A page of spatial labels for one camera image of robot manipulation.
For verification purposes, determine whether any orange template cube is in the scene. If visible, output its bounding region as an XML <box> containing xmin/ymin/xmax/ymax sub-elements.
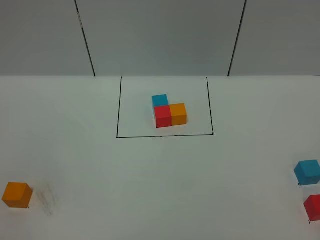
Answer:
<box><xmin>169</xmin><ymin>103</ymin><xmax>187</xmax><ymax>126</ymax></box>

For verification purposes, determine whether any blue template cube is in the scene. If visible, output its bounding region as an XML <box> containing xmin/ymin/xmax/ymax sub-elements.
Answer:
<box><xmin>151</xmin><ymin>94</ymin><xmax>169</xmax><ymax>108</ymax></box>

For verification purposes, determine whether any red template cube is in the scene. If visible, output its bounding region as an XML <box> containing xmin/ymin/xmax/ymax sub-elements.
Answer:
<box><xmin>154</xmin><ymin>105</ymin><xmax>172</xmax><ymax>128</ymax></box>

